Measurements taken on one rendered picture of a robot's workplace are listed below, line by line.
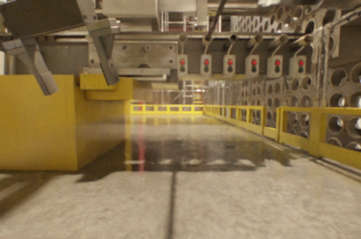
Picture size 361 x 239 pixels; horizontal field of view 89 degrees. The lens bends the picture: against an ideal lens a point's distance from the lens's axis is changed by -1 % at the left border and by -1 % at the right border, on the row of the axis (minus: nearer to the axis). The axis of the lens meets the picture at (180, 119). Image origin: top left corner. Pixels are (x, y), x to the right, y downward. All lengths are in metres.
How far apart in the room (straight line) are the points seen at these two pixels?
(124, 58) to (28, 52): 1.20
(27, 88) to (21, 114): 0.16
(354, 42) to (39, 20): 2.49
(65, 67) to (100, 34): 1.47
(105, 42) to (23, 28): 0.13
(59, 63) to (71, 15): 1.49
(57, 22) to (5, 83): 1.19
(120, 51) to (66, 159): 0.87
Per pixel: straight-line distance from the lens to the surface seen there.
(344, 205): 1.07
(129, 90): 1.29
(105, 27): 0.34
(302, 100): 3.51
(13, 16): 0.41
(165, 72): 1.43
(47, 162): 1.43
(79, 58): 1.76
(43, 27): 0.38
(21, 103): 1.47
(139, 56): 1.57
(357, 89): 2.77
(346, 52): 2.49
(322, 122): 1.81
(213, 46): 1.57
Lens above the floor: 0.41
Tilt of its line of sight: 5 degrees down
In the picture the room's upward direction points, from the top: straight up
